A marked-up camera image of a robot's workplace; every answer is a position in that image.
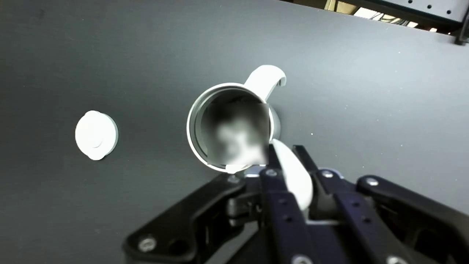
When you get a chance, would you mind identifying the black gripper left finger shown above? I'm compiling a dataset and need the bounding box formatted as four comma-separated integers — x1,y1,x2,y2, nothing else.
124,144,311,264

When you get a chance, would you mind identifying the white handled bottle brush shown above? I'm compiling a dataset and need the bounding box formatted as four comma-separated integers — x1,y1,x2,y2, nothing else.
216,116,314,210

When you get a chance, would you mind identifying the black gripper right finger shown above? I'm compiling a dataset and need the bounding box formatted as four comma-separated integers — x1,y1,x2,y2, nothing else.
294,146,469,264

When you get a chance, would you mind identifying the steel flask with white handle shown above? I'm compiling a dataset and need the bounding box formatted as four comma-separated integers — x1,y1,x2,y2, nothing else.
187,65,288,173

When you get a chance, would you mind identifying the black perforated breadboard plate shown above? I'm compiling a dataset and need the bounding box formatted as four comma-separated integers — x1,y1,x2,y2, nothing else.
351,0,469,31

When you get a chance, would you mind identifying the white round flask lid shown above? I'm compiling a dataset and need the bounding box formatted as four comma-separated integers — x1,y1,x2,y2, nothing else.
75,110,119,162

